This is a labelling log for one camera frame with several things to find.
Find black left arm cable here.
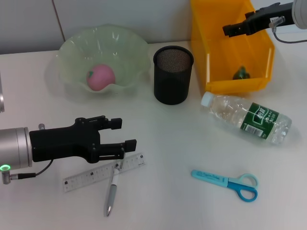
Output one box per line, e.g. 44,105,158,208
11,159,55,179

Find pale green glass fruit bowl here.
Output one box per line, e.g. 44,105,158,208
55,23,150,96

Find clear plastic ruler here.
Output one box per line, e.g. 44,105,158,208
62,151,146,194

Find black mesh pen holder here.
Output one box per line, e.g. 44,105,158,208
153,45,194,105

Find yellow plastic bin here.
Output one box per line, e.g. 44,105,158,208
190,0,275,94

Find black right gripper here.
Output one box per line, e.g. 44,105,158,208
222,2,294,38

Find clear green-label water bottle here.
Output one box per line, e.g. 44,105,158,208
200,92,293,146

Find pink toy peach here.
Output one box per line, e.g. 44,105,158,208
86,64,116,92

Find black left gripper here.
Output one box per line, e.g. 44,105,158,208
29,115,137,164

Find green plastic wrapper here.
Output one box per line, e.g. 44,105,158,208
232,65,251,80

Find silver white ballpoint pen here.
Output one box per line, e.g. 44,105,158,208
104,158,126,218

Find blue capped scissors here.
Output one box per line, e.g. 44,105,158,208
191,169,259,203

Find grey right arm cable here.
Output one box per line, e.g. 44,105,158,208
270,16,307,45

